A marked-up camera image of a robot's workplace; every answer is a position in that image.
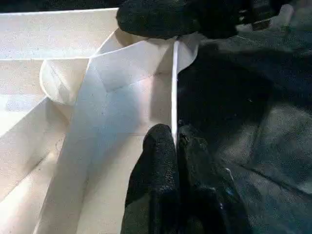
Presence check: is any black mat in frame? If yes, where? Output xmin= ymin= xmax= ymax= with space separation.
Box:
xmin=0 ymin=0 xmax=312 ymax=234

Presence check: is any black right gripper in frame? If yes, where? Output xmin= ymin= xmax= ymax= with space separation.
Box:
xmin=240 ymin=0 xmax=281 ymax=26

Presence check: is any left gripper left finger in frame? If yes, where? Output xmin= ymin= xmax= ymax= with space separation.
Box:
xmin=123 ymin=123 xmax=181 ymax=234

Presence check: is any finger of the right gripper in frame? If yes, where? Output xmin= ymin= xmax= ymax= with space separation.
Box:
xmin=116 ymin=0 xmax=244 ymax=39

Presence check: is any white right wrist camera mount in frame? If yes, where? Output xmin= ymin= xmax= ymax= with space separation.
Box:
xmin=277 ymin=3 xmax=294 ymax=25

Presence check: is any white plastic table top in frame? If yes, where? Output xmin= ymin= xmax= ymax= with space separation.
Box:
xmin=0 ymin=7 xmax=203 ymax=234

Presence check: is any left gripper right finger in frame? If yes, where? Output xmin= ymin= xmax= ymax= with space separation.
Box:
xmin=176 ymin=122 xmax=252 ymax=234

